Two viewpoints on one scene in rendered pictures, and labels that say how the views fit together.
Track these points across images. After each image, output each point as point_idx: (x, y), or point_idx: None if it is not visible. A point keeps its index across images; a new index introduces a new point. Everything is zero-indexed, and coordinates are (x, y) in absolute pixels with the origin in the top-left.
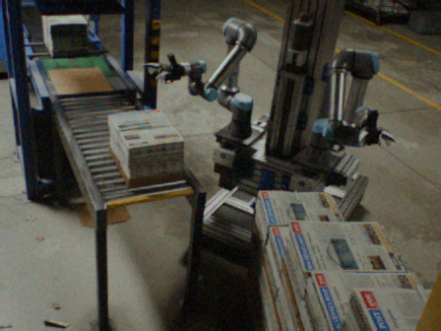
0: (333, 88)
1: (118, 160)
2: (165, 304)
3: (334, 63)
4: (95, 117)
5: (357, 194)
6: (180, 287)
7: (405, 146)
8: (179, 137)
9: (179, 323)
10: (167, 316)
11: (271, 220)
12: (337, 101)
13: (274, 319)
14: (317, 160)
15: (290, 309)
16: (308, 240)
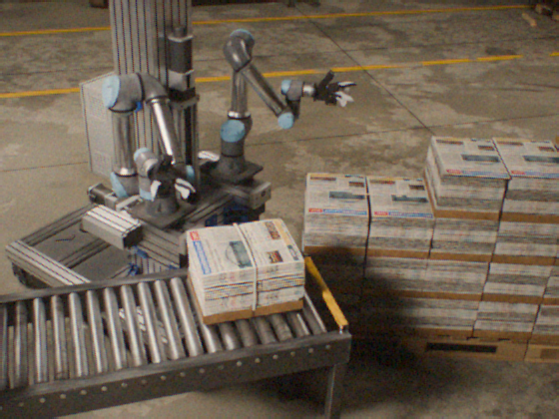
0: (260, 81)
1: (250, 306)
2: (287, 412)
3: (243, 58)
4: (66, 345)
5: None
6: (257, 396)
7: (12, 154)
8: (274, 220)
9: (317, 402)
10: (306, 411)
11: (360, 212)
12: (274, 90)
13: (437, 262)
14: (246, 165)
15: (476, 226)
16: (470, 169)
